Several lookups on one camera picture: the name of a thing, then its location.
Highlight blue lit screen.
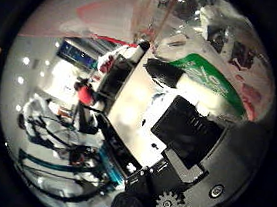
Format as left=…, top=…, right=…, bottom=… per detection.
left=54, top=38, right=101, bottom=73

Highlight black shelf rack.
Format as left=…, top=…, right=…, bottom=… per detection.
left=96, top=52, right=137, bottom=106

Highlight black looped cable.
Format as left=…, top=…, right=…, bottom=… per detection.
left=13, top=111, right=92, bottom=161

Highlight red and white bundle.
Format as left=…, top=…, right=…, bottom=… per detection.
left=96, top=50, right=118, bottom=77

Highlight person in red shirt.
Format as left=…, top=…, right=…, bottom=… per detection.
left=68, top=76, right=106, bottom=136

